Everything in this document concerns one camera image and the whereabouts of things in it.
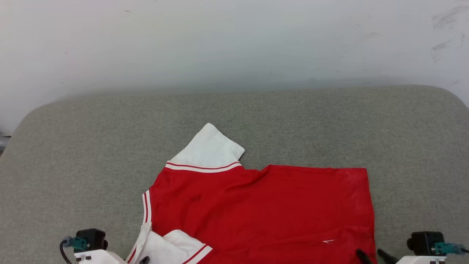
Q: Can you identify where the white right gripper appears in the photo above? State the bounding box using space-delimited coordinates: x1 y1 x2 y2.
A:
356 249 447 264

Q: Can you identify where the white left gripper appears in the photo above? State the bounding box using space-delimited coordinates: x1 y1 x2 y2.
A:
74 249 150 264

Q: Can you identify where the red and white shirt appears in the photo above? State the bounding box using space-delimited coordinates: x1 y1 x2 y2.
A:
126 123 378 264

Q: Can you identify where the grey fabric sofa cushion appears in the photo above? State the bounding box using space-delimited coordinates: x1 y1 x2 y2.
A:
0 85 469 264

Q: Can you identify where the teal left cable connector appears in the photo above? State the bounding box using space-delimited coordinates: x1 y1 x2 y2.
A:
63 236 88 250

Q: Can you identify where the teal cable connector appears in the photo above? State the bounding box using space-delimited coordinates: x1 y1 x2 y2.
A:
432 242 463 255
63 236 88 250

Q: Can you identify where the teal right cable connector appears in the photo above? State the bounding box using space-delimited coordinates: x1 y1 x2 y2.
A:
432 242 463 255

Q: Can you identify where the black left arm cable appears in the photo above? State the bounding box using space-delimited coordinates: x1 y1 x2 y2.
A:
60 240 74 264

